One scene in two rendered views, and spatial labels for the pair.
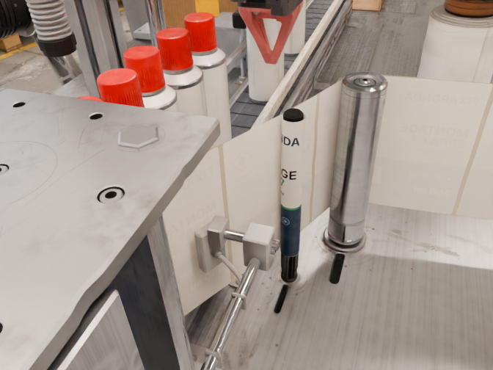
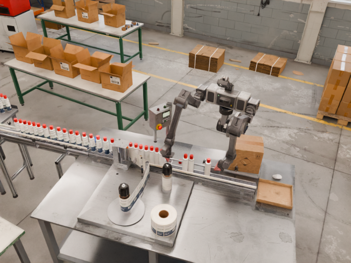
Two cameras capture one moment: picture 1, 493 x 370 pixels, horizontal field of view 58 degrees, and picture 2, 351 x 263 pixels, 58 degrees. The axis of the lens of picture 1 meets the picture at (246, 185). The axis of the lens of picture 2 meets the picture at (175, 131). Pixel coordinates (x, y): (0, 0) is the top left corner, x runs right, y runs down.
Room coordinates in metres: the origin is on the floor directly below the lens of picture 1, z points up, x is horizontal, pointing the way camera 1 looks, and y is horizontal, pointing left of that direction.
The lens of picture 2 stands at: (0.38, -2.20, 2.98)
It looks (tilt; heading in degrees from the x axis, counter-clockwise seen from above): 37 degrees down; 84
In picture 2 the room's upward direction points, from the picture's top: 2 degrees clockwise
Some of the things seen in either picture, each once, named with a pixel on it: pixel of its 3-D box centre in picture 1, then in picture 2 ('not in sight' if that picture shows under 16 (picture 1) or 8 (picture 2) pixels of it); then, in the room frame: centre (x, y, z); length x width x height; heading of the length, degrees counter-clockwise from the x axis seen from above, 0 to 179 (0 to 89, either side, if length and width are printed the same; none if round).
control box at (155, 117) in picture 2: not in sight; (160, 117); (0.47, 0.14, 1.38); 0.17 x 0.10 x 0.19; 34
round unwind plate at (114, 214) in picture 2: not in sight; (126, 210); (0.17, -0.47, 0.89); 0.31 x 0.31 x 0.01
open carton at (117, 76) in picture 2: not in sight; (117, 73); (-0.05, 1.83, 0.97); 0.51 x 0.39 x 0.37; 63
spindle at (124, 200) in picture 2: not in sight; (125, 198); (0.17, -0.47, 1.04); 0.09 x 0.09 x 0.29
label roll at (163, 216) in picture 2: not in sight; (163, 219); (0.47, -0.64, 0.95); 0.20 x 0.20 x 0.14
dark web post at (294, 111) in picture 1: (290, 206); not in sight; (0.30, -0.04, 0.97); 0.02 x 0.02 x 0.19
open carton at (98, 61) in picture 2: not in sight; (95, 66); (-0.37, 2.08, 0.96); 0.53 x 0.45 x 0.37; 59
